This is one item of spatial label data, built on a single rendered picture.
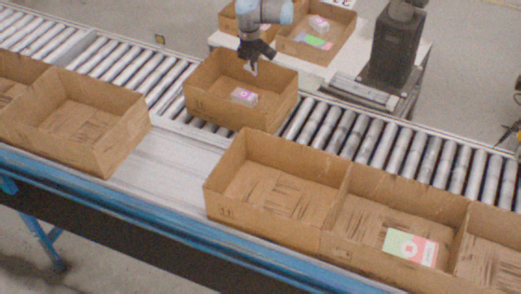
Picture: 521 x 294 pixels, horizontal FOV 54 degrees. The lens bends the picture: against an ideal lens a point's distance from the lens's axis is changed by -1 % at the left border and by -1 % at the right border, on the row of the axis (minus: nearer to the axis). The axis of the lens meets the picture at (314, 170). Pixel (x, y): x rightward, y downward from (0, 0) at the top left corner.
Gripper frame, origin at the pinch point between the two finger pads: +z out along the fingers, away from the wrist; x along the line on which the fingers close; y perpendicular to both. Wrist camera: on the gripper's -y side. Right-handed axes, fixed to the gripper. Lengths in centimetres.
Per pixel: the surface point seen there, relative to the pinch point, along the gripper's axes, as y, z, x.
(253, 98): -3.5, 2.9, 12.6
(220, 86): 15.6, 7.7, 7.5
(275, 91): -8.9, 7.4, 1.6
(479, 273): -107, -12, 65
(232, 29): 29.0, 8.4, -30.1
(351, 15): -22, 9, -64
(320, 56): -19.5, 6.2, -26.3
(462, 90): -90, 98, -127
